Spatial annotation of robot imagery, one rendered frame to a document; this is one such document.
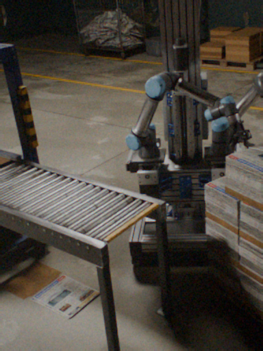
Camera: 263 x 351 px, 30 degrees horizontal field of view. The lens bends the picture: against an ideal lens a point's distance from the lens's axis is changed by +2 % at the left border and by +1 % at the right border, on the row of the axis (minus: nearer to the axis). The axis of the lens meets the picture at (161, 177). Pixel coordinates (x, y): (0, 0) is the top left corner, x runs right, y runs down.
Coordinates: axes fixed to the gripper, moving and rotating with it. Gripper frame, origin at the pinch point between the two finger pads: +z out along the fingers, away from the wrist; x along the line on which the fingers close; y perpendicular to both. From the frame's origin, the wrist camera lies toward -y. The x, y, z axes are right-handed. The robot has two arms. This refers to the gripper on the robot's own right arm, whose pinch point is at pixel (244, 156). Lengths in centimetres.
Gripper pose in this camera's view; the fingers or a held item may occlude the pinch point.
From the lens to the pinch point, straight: 281.9
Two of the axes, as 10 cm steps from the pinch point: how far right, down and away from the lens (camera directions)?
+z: 3.5, 9.4, 0.1
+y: 4.7, -1.7, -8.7
